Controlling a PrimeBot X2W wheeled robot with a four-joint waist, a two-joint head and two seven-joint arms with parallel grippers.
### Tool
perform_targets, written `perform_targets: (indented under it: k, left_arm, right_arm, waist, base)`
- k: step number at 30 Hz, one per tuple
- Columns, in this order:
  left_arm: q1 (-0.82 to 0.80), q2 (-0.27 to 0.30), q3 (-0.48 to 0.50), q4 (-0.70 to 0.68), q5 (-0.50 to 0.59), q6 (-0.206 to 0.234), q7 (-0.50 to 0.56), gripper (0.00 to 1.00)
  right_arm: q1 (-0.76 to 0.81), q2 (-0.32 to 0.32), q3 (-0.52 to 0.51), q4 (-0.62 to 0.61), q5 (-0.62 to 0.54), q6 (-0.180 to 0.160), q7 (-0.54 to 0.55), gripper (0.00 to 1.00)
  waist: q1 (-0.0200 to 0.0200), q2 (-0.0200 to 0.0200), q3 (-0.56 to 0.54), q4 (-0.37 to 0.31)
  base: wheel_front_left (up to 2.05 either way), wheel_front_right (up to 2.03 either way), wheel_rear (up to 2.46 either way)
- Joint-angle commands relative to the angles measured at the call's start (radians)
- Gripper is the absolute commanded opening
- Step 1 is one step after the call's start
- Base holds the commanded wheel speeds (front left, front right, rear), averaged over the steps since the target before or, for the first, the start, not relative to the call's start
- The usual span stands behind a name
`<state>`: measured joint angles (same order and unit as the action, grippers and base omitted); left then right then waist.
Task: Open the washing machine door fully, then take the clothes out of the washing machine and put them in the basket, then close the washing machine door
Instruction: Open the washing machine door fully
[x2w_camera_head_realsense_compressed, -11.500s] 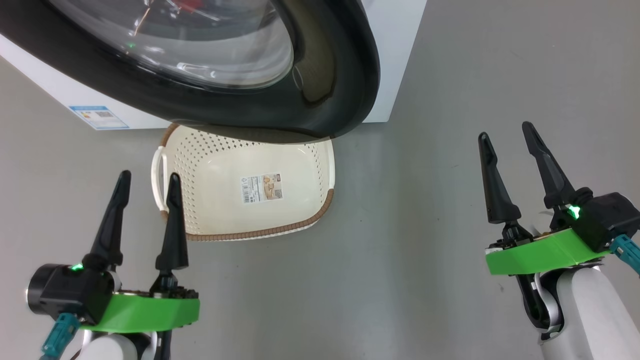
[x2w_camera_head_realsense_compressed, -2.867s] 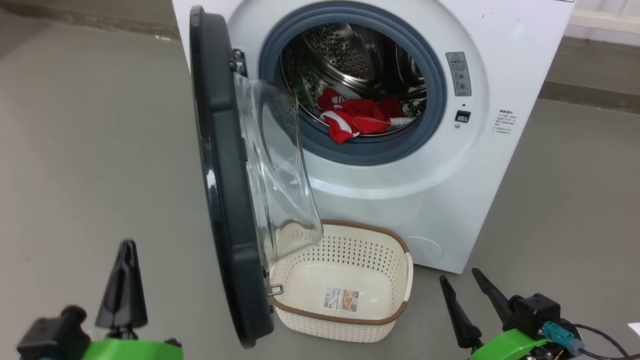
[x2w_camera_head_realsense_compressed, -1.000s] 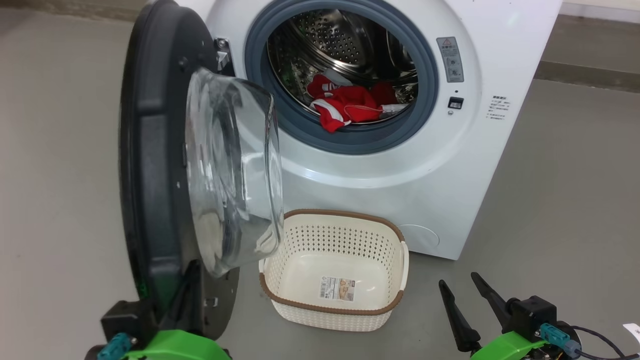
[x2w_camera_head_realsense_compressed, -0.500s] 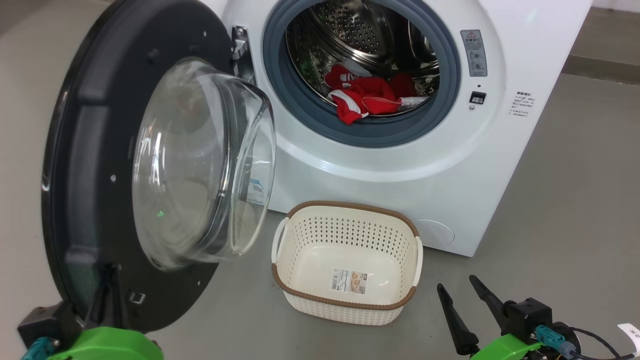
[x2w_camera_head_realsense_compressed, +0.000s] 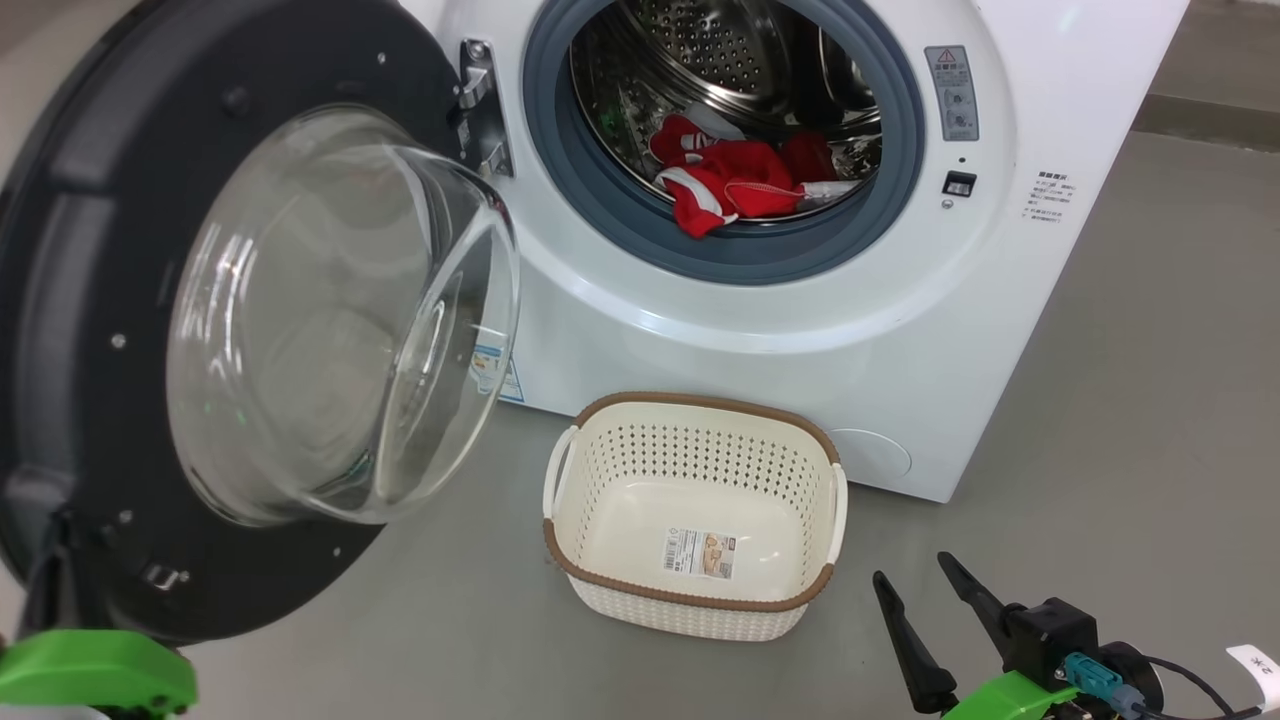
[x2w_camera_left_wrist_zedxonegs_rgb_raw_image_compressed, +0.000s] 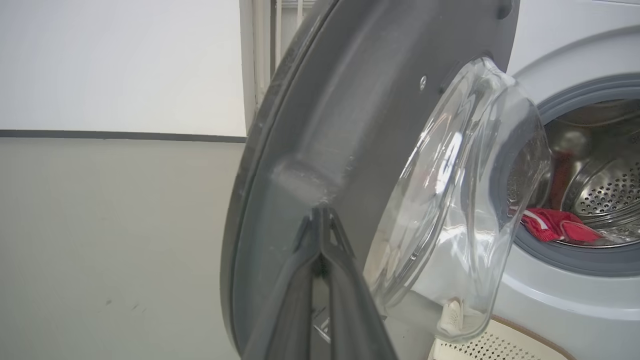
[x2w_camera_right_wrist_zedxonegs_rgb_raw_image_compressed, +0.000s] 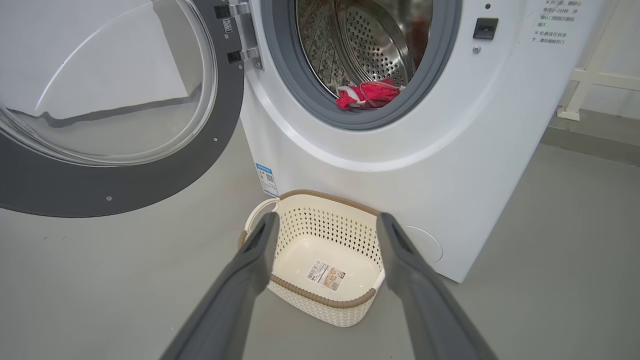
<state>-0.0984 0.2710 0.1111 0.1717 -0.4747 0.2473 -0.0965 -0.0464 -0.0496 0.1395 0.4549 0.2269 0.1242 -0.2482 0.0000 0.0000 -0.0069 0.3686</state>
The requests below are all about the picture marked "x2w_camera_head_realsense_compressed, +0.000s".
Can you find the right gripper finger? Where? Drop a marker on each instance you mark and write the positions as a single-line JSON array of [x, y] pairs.
[[915, 650], [975, 595]]

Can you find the round dark glass washer door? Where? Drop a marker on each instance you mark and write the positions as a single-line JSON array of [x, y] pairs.
[[100, 250]]

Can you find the product label sticker with barcode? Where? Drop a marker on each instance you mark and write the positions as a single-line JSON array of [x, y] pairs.
[[698, 554]]

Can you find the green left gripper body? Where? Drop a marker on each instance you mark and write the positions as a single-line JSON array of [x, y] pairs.
[[90, 670]]

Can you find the cream perforated laundry basket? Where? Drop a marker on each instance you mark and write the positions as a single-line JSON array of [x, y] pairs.
[[700, 500]]

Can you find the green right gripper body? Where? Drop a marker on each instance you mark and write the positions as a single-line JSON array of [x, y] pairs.
[[1015, 695]]

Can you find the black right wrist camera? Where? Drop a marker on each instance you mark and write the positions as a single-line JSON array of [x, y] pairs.
[[1050, 635]]

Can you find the stainless steel washing machine drum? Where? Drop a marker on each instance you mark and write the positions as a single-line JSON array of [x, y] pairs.
[[720, 50]]

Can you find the grey warning sticker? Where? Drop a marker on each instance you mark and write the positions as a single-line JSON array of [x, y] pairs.
[[952, 93]]

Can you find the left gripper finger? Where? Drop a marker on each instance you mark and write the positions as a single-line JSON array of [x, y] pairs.
[[52, 590]]

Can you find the round drain filter cover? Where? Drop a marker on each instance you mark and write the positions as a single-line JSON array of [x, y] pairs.
[[872, 455]]

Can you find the blue energy label sticker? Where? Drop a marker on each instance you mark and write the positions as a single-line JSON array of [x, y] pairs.
[[512, 385]]

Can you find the red and white garment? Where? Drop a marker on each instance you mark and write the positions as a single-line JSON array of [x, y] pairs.
[[740, 185]]

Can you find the white front-load washing machine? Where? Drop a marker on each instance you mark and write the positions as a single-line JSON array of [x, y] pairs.
[[900, 350]]

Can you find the metal door hinge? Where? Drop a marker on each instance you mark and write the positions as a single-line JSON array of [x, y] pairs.
[[485, 110]]

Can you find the printed text label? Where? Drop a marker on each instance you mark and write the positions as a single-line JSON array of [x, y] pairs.
[[1050, 196]]

